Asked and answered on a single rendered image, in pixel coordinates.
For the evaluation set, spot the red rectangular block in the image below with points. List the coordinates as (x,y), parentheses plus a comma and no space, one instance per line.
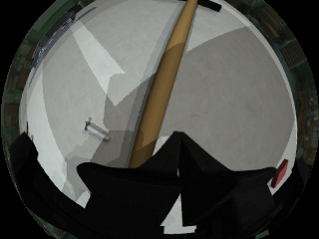
(280,171)

